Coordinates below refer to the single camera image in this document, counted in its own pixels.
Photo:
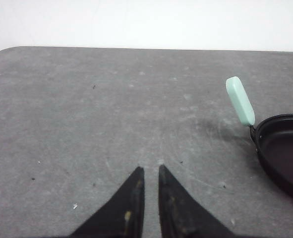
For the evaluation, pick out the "black pan with mint handle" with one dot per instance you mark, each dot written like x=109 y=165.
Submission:
x=273 y=137

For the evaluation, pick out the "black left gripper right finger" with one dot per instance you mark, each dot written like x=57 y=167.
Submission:
x=181 y=216

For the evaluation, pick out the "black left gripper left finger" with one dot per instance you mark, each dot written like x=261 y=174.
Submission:
x=122 y=216

